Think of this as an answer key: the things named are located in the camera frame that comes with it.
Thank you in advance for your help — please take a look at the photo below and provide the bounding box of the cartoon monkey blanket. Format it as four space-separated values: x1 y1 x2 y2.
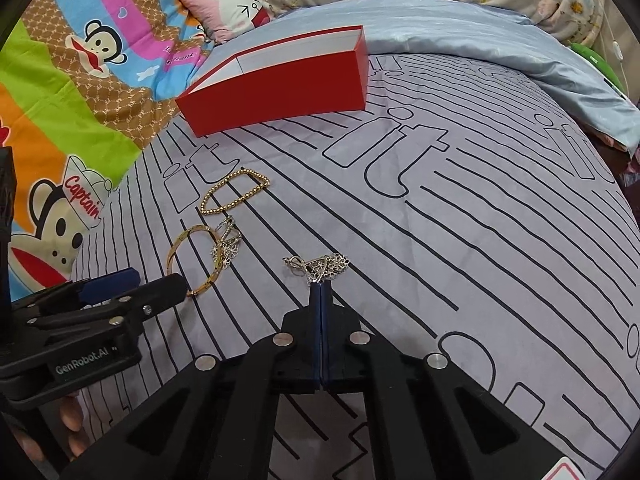
0 0 221 294

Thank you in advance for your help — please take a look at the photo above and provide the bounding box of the silver triangle pendant necklace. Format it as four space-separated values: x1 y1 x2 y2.
282 252 350 286

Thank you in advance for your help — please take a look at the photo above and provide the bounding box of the green plastic object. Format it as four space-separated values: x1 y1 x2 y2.
570 40 626 94

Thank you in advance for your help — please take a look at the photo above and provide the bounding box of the gold bangle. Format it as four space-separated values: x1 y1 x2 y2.
166 225 224 297

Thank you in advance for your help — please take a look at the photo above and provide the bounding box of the white cable with switch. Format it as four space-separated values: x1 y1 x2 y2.
599 9 629 92

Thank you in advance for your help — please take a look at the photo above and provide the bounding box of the red cardboard box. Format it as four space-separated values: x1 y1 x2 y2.
175 25 370 138

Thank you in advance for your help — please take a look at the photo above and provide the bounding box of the light blue blanket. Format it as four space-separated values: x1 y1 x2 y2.
190 0 640 154

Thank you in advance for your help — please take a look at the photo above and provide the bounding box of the silver flower charm necklace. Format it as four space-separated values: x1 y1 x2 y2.
210 215 246 267

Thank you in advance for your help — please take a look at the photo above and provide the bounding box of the person's left hand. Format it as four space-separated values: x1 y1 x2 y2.
14 392 92 467

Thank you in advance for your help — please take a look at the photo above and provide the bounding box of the pink cartoon pillow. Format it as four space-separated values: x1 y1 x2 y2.
177 0 274 45

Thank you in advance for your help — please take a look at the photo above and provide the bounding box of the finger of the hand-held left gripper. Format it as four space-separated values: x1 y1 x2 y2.
27 274 190 334
12 268 141 319

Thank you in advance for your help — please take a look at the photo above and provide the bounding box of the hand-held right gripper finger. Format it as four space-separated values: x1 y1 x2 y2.
320 284 568 480
60 284 321 480

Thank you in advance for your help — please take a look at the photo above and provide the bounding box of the red and white card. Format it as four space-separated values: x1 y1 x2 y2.
542 456 587 480

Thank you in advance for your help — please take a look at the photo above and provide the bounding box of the small gold bead bracelet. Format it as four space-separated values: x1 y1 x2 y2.
200 170 272 216

